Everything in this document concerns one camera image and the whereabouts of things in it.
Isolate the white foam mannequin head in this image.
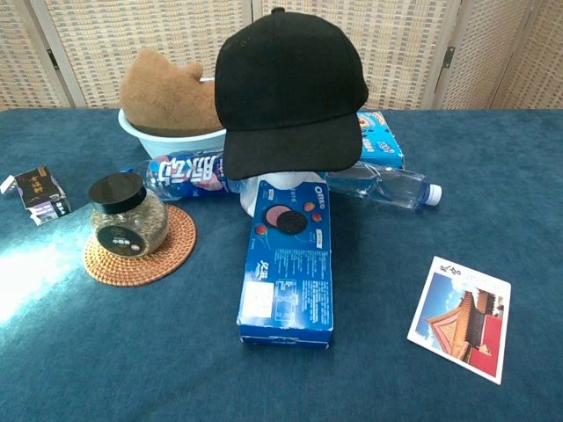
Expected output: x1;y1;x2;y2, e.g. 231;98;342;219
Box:
238;170;329;219

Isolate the glass jar with black lid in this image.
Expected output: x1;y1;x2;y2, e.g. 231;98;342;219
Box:
87;172;170;257

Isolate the blue tablecloth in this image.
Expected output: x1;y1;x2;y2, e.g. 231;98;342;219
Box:
0;107;563;422

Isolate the small black purple box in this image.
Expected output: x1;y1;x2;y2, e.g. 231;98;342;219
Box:
0;164;72;227

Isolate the blue chocolate chip cookie box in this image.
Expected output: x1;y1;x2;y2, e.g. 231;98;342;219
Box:
355;110;405;169

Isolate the brown plush toy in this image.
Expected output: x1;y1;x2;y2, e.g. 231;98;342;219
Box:
119;47;225;137

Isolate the light blue plastic basin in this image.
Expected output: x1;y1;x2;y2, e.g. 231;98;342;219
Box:
117;76;228;160

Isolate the palace roof postcard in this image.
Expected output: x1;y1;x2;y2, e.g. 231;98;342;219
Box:
406;256;512;386

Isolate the blue Oreo cookie box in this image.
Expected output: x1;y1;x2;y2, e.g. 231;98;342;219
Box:
236;178;334;352

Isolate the clear plastic water bottle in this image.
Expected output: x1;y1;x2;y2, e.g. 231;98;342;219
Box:
318;160;443;213

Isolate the blue label drink bottle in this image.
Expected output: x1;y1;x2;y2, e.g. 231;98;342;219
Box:
119;149;247;203

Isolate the black baseball cap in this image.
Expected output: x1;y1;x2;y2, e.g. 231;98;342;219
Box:
214;7;369;180

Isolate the woven folding screen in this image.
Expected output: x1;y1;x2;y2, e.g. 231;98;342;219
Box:
0;0;563;111

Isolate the round woven rattan coaster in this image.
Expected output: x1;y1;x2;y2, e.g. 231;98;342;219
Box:
82;204;198;287

